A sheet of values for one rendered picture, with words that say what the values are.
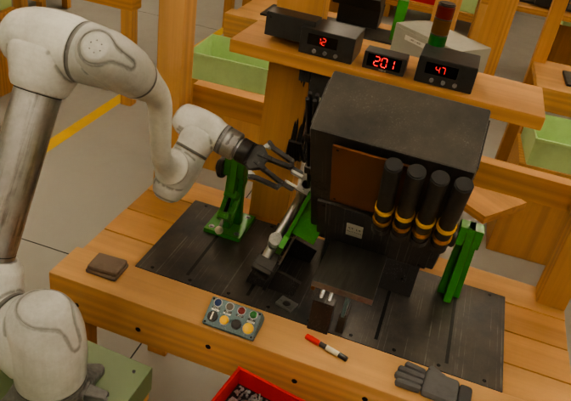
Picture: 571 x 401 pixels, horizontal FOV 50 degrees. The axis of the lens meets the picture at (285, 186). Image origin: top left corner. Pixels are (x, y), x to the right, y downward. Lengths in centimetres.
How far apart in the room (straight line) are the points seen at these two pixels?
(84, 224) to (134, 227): 154
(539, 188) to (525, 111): 39
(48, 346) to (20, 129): 45
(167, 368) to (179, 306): 107
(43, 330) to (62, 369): 11
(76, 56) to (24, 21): 16
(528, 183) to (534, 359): 53
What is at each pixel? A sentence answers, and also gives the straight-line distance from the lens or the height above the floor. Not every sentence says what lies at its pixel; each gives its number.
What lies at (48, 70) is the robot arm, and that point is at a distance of 136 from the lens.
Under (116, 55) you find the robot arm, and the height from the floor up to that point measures 167.
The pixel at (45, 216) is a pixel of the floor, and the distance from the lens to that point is 372.
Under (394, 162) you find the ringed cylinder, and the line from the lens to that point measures 127.
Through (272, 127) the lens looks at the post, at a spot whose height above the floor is 124.
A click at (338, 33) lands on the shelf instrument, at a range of 178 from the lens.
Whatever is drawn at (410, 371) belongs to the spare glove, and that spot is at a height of 92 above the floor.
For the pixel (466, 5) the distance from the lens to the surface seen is 854.
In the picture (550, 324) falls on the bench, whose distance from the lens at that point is 214.
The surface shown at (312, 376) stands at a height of 86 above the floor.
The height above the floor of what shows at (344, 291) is 113.
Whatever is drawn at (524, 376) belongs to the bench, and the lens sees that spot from 192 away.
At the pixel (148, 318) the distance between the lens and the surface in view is 181.
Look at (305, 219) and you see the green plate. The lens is 170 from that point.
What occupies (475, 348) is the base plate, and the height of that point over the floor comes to 90.
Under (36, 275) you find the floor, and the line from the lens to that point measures 332.
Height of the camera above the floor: 212
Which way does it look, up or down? 31 degrees down
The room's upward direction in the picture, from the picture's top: 9 degrees clockwise
